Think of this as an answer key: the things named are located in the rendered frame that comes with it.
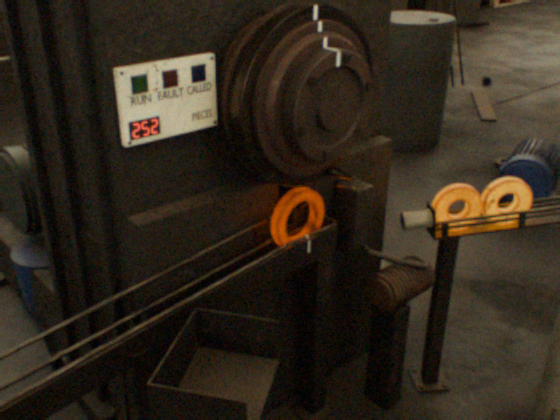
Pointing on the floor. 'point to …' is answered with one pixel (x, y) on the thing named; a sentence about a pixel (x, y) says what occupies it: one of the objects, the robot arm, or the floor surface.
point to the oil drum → (417, 78)
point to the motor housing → (391, 327)
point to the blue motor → (533, 167)
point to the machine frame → (171, 179)
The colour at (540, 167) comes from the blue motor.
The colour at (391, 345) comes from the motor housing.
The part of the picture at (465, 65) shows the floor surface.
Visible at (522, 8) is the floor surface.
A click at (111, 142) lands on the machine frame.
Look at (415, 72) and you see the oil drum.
